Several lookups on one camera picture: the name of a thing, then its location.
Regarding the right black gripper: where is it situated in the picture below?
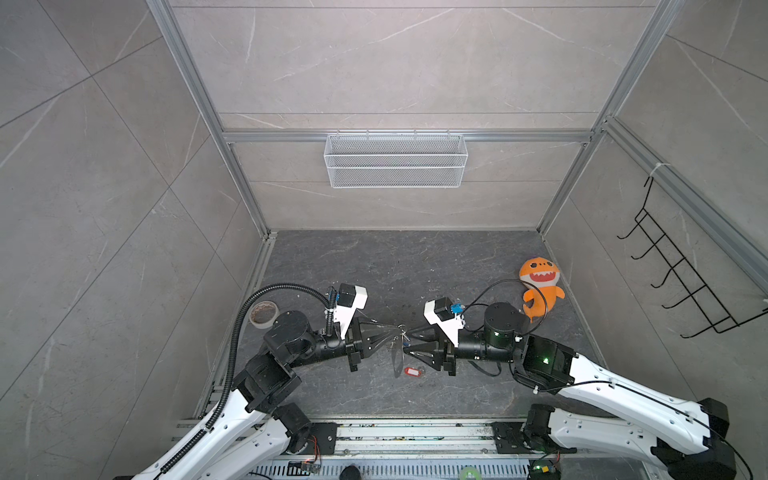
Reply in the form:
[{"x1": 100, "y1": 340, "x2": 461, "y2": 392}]
[{"x1": 404, "y1": 318, "x2": 519, "y2": 377}]

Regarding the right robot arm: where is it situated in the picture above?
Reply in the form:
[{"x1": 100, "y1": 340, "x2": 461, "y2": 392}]
[{"x1": 404, "y1": 298, "x2": 737, "y2": 479}]

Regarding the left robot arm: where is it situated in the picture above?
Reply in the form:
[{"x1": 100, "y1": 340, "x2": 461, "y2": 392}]
[{"x1": 137, "y1": 311, "x2": 399, "y2": 479}]

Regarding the masking tape roll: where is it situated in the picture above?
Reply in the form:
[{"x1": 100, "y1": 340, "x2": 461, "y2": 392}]
[{"x1": 247, "y1": 301, "x2": 280, "y2": 330}]

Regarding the orange shark plush toy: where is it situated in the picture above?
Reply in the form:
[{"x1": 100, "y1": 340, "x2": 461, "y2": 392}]
[{"x1": 519, "y1": 257, "x2": 566, "y2": 323}]

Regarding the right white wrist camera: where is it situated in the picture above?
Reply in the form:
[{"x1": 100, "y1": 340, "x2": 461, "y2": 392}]
[{"x1": 423, "y1": 297, "x2": 465, "y2": 347}]

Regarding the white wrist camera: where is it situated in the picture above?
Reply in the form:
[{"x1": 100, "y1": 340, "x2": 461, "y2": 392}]
[
  {"x1": 423, "y1": 297, "x2": 465, "y2": 347},
  {"x1": 329, "y1": 283, "x2": 368, "y2": 338}
]

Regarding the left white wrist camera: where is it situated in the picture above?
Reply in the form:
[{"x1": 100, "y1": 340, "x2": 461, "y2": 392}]
[{"x1": 329, "y1": 283, "x2": 368, "y2": 338}]

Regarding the aluminium mounting rail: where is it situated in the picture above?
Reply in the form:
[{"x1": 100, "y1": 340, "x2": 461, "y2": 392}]
[{"x1": 173, "y1": 416, "x2": 655, "y2": 480}]

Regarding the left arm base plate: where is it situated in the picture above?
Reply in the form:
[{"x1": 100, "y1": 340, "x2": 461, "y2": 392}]
[{"x1": 285, "y1": 422, "x2": 339, "y2": 457}]

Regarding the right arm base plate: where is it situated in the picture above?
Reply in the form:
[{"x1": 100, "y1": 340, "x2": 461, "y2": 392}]
[{"x1": 491, "y1": 422, "x2": 578, "y2": 454}]

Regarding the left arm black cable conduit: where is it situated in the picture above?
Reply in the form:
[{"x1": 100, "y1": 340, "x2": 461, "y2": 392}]
[{"x1": 158, "y1": 283, "x2": 332, "y2": 475}]

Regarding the white wire mesh basket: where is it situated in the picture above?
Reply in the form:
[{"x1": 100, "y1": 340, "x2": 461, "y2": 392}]
[{"x1": 323, "y1": 133, "x2": 469, "y2": 189}]

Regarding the black wire hook rack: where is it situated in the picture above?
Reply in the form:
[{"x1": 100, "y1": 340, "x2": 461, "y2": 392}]
[{"x1": 616, "y1": 176, "x2": 767, "y2": 339}]

